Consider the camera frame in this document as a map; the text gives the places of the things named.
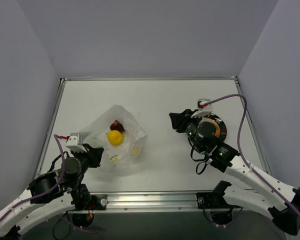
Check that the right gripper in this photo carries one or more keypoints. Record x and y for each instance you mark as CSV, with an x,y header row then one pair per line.
x,y
184,123

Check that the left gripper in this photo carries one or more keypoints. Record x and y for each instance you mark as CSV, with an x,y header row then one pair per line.
x,y
92,155

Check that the yellow fake lemon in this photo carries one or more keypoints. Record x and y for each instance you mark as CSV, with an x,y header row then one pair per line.
x,y
115,137

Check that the translucent plastic bag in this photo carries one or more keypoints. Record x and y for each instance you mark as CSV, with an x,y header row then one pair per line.
x,y
135,137

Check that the orange fake fruit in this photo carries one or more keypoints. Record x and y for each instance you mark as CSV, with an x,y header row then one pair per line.
x,y
217,130

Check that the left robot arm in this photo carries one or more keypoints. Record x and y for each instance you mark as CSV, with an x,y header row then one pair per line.
x,y
53,185

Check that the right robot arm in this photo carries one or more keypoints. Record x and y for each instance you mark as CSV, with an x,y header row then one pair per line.
x,y
271,198

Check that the dark red fake fruit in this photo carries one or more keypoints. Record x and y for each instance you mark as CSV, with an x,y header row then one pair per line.
x,y
117,126

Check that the black rimmed plate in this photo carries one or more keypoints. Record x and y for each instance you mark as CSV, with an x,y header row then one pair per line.
x,y
221,124

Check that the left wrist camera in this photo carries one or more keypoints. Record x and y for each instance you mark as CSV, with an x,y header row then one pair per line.
x,y
75,143

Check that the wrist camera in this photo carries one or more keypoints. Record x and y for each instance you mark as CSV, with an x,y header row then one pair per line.
x,y
75,143
204,108

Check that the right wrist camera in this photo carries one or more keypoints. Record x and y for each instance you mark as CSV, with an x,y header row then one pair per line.
x,y
204,108

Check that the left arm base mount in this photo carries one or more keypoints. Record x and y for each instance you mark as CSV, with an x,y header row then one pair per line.
x,y
92,202

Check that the aluminium front rail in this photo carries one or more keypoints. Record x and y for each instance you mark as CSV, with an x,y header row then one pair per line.
x,y
146,202

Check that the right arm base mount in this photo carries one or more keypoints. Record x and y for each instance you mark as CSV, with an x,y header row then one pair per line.
x,y
216,210

